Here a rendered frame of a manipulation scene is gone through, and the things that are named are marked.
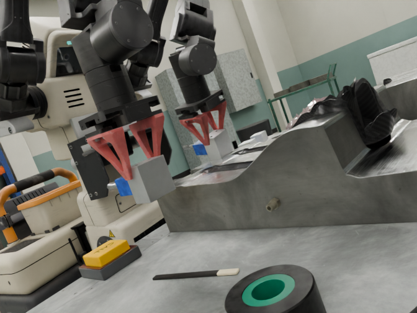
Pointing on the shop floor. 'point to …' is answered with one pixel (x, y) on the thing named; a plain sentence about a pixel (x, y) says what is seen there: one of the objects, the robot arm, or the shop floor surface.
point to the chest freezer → (394, 59)
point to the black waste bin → (245, 133)
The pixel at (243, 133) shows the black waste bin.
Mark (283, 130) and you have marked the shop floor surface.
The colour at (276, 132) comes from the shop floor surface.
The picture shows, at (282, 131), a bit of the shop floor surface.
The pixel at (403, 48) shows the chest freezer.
